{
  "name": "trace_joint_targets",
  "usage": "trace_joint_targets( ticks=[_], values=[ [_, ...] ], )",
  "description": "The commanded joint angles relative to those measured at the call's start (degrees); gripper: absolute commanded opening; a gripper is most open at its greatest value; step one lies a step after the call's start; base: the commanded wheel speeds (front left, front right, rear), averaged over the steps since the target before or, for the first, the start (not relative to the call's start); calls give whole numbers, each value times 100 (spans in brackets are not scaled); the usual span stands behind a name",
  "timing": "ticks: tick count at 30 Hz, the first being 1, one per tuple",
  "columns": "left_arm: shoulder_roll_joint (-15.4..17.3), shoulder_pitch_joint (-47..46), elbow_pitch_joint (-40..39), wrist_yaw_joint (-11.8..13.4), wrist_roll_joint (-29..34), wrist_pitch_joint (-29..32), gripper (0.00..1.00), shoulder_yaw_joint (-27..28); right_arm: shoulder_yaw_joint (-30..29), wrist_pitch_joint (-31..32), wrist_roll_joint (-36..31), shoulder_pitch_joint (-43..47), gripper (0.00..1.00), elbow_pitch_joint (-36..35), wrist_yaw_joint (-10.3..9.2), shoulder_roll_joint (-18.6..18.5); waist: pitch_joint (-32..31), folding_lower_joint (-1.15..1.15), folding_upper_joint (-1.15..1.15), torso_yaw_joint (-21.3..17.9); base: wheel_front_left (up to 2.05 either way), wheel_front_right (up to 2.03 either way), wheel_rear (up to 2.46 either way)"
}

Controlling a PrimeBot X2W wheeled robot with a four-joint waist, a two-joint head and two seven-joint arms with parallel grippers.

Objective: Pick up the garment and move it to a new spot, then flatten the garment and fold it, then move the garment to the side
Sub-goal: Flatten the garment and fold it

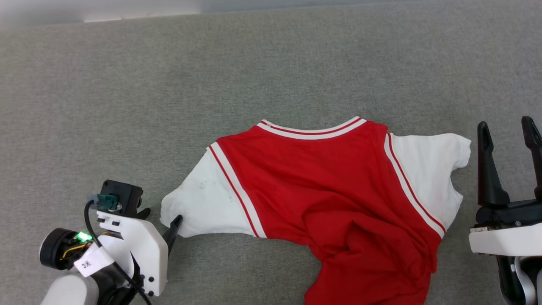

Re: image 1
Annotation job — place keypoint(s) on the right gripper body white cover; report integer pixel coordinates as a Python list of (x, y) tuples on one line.
[(508, 239)]

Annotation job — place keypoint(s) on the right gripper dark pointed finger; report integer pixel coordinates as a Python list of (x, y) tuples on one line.
[(489, 173), (535, 148)]

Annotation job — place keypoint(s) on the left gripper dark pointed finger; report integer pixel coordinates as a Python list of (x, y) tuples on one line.
[(144, 213), (173, 231)]

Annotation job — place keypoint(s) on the red and white jersey shirt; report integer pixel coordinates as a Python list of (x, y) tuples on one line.
[(322, 182)]

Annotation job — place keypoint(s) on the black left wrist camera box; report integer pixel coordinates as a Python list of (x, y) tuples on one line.
[(125, 195)]

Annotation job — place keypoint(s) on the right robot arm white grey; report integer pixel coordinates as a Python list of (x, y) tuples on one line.
[(523, 279)]

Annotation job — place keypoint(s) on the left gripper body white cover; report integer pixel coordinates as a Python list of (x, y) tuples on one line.
[(144, 250)]

